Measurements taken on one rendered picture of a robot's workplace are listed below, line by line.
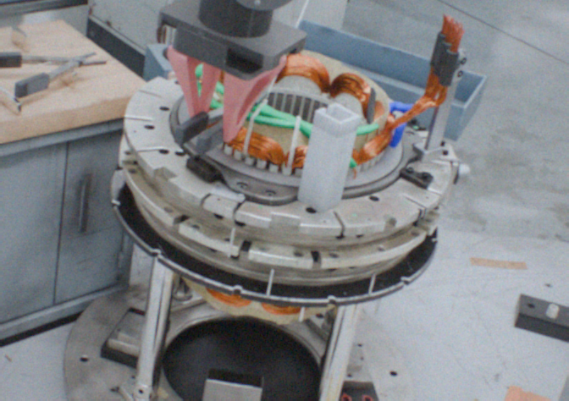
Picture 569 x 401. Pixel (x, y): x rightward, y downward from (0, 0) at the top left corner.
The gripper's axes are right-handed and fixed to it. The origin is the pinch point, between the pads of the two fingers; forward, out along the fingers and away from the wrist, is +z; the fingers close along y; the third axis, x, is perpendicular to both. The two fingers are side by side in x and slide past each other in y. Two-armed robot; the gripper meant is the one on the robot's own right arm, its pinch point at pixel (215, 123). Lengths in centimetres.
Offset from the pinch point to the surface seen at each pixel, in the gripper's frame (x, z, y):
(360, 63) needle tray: 52, 14, -7
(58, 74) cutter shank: 10.8, 8.7, -23.5
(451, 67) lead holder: 18.2, -4.4, 13.0
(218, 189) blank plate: 2.4, 7.4, 0.3
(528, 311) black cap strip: 49, 36, 24
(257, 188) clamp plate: 4.5, 6.9, 3.0
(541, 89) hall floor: 311, 116, -27
